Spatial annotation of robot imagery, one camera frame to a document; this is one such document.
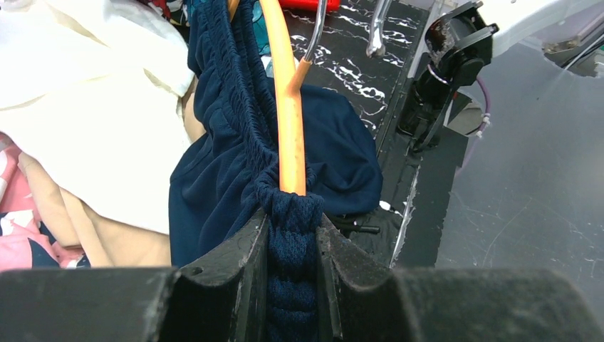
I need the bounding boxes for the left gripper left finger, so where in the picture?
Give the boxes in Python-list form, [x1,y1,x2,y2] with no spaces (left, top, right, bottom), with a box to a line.
[159,209,269,341]

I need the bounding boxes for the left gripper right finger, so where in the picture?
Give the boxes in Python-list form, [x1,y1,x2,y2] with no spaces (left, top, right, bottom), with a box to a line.
[316,216,425,341]

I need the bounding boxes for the navy blue shorts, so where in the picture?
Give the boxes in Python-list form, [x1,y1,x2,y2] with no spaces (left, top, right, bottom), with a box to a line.
[168,1,382,341]

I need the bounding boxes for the orange hanger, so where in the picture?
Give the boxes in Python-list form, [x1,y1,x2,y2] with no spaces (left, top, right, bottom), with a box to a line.
[226,0,395,197]

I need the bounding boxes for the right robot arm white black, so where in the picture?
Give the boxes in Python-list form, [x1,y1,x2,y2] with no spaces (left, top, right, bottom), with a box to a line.
[398,0,596,153]

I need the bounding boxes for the beige shorts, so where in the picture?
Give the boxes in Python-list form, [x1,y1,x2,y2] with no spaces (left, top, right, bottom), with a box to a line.
[3,75,204,267]

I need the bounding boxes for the pink patterned shorts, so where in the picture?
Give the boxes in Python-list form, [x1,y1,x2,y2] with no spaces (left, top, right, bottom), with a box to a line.
[1,133,90,271]

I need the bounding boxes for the white shorts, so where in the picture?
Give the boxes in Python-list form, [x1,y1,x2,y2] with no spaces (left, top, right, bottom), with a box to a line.
[1,1,193,234]

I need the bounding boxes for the comic print shorts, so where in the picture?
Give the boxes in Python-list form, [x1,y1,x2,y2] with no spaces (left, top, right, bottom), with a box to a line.
[140,0,271,62]

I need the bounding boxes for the red plastic bin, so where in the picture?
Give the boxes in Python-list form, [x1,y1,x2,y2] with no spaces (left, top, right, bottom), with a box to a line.
[278,0,340,12]

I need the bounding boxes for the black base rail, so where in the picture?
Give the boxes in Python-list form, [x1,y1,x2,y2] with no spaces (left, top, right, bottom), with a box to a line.
[323,1,467,267]

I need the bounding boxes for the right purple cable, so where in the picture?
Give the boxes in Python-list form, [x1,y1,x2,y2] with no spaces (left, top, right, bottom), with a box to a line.
[455,75,493,178]

